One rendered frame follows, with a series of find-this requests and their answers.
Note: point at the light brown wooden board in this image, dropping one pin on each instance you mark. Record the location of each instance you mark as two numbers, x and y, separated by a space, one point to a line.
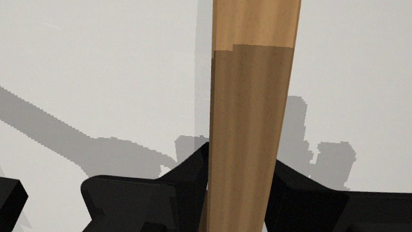
253 43

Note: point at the brown wooden post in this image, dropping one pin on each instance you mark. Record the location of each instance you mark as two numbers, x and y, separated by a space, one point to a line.
203 219

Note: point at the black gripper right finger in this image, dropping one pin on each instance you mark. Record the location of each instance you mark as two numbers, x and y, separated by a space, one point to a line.
299 204

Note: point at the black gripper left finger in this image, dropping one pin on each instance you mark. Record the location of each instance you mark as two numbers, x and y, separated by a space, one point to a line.
174 200

